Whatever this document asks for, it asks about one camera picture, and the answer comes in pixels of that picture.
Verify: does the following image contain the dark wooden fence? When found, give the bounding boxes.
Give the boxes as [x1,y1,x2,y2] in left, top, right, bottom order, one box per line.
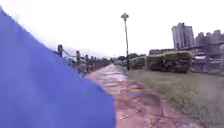
[53,44,113,76]

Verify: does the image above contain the row of trimmed hedges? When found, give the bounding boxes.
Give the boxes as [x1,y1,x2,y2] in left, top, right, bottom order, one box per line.
[114,49,195,74]

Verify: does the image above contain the tall grey building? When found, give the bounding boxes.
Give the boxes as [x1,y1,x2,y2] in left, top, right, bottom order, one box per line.
[171,22,196,51]

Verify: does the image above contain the blue cloth flag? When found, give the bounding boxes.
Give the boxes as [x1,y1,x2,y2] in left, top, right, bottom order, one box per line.
[0,6,118,128]

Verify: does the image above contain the dark lamp post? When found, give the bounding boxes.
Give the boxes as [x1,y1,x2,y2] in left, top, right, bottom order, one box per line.
[120,12,132,71]

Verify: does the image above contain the distant trees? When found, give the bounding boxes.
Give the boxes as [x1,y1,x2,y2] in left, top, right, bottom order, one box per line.
[116,52,148,62]

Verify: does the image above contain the grass strip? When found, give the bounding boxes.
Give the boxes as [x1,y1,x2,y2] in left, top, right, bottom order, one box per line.
[114,64,224,128]

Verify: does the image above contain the raised bridge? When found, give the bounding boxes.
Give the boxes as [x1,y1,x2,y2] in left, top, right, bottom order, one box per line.
[181,40,224,75]

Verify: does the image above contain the red stone paved path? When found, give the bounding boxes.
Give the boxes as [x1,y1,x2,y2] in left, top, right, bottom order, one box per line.
[84,63,202,128]

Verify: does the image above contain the low dark building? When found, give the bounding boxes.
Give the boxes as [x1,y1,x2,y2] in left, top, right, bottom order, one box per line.
[148,48,175,56]

